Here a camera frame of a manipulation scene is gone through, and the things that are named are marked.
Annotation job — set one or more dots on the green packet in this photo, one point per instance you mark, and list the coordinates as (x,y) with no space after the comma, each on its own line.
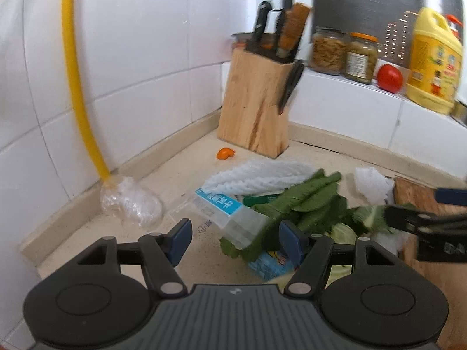
(261,199)

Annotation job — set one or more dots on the crumpled white tissue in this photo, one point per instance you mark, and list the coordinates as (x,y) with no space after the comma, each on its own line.
(372,184)
(390,240)

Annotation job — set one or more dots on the orange peel piece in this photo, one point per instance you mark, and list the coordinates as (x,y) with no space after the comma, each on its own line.
(224,154)

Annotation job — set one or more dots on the drink carton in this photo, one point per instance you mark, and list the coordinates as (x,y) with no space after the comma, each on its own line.
(270,264)

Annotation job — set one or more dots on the perforated metal rack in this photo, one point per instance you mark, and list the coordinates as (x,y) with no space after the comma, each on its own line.
(396,43)

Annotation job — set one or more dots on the white foam fruit net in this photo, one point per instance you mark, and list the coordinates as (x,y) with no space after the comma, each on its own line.
(255,178)

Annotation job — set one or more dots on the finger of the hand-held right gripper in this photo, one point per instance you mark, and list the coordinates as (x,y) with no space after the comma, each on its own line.
(452,196)
(403,218)

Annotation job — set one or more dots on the wooden cutting board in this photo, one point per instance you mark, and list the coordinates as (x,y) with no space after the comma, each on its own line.
(427,288)

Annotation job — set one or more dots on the green leafy vegetable bunch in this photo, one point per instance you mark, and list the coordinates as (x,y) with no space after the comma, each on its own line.
(310,197)

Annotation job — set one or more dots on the glass jar with orange lid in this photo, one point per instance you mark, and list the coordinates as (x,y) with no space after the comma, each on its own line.
(359,62)

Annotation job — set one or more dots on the clear blue-print plastic package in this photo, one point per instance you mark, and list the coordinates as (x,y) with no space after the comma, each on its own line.
(226,211)

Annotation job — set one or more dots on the clear plastic wrap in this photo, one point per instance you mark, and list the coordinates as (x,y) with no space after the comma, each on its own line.
(131,204)

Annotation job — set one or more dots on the wooden knife block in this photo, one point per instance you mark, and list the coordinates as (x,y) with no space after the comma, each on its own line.
(251,105)

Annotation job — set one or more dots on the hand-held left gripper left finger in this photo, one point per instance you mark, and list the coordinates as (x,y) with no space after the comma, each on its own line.
(180,236)

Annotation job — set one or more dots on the glass jar of pale strips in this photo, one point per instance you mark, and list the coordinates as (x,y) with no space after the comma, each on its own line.
(328,54)

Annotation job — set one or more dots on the red tomato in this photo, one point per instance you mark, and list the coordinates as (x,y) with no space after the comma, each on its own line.
(389,78)

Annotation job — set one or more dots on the yellow detergent bottle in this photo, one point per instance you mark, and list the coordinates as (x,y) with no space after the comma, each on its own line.
(432,62)

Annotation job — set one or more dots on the yellow pipe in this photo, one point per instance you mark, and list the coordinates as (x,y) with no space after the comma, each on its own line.
(73,62)

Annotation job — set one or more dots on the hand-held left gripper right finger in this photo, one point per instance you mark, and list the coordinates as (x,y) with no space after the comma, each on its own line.
(290,241)

